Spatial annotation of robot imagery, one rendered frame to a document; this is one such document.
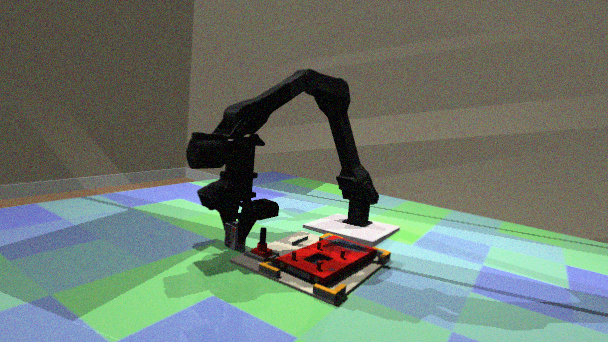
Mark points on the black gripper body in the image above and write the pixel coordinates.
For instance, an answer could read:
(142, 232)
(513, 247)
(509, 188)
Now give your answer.
(259, 209)

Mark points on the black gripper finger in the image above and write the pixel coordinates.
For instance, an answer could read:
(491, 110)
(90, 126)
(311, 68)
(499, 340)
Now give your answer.
(227, 213)
(245, 225)

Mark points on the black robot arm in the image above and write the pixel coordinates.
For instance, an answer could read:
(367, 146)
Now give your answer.
(247, 117)

